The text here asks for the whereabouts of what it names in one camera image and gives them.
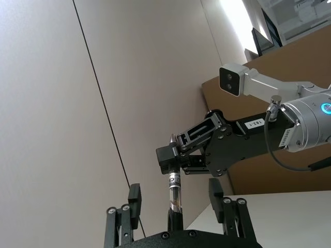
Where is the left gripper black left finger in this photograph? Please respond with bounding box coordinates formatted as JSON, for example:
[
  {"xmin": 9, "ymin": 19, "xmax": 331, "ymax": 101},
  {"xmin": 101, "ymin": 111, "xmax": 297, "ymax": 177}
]
[{"xmin": 104, "ymin": 182, "xmax": 142, "ymax": 248}]

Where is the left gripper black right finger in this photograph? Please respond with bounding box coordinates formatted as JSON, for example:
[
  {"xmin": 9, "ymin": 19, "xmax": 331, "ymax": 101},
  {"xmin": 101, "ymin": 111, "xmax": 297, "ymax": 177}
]
[{"xmin": 208, "ymin": 177, "xmax": 256, "ymax": 244}]

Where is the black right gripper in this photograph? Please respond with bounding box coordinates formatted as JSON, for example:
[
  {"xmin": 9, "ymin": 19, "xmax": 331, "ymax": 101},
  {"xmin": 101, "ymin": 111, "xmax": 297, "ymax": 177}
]
[{"xmin": 156, "ymin": 110, "xmax": 296, "ymax": 179}]

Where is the clear barrel pen tool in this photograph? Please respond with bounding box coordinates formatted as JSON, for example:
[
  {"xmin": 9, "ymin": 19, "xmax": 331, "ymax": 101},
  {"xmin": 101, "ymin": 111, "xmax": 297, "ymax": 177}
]
[{"xmin": 167, "ymin": 133, "xmax": 185, "ymax": 232}]

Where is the brown partition board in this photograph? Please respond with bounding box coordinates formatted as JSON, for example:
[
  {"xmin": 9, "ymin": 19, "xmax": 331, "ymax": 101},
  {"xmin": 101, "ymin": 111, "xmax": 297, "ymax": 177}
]
[{"xmin": 201, "ymin": 45, "xmax": 331, "ymax": 196}]

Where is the dark glass panel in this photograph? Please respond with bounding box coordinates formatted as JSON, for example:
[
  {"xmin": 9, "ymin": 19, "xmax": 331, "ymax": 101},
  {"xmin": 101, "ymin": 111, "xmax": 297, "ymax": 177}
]
[
  {"xmin": 260, "ymin": 7, "xmax": 283, "ymax": 48},
  {"xmin": 251, "ymin": 27, "xmax": 275, "ymax": 57}
]

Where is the thin dark cable silver plug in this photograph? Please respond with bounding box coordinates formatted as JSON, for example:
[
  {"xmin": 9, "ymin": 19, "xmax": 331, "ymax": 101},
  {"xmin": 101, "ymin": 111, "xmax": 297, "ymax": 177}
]
[{"xmin": 264, "ymin": 95, "xmax": 315, "ymax": 172}]

